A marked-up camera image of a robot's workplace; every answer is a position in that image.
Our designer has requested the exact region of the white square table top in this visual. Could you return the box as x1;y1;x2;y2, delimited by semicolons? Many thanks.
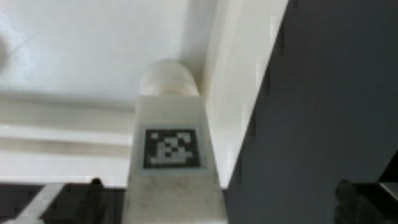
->
0;0;287;186

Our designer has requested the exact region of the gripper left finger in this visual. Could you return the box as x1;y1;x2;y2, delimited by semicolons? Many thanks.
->
10;178;125;224

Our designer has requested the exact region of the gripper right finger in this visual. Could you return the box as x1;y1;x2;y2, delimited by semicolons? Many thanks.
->
333;180;398;224

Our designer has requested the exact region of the white table leg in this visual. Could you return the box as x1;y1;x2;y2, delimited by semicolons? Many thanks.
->
122;60;227;224

